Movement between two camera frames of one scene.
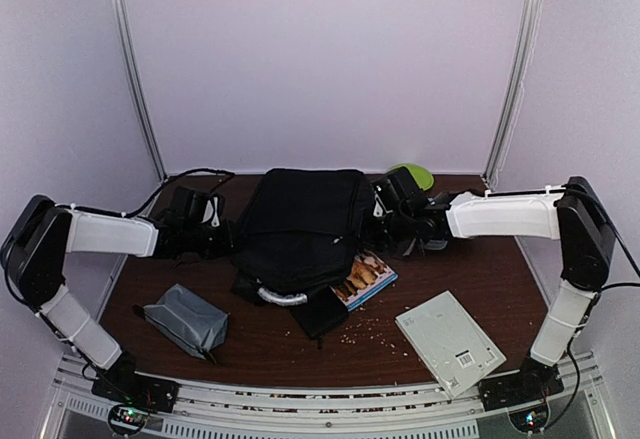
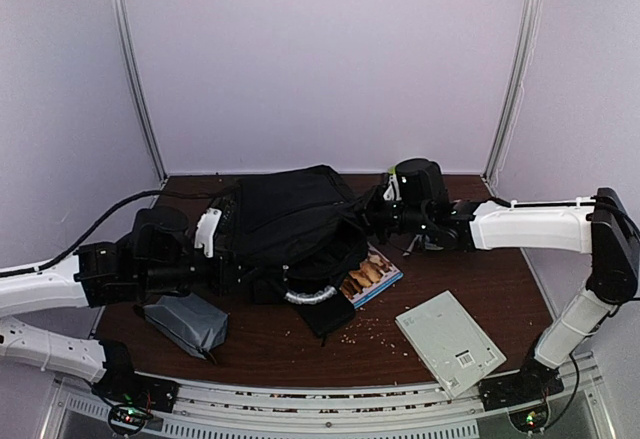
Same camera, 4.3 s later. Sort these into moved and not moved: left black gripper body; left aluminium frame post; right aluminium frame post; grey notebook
Moved: left black gripper body
Not moved: grey notebook; left aluminium frame post; right aluminium frame post
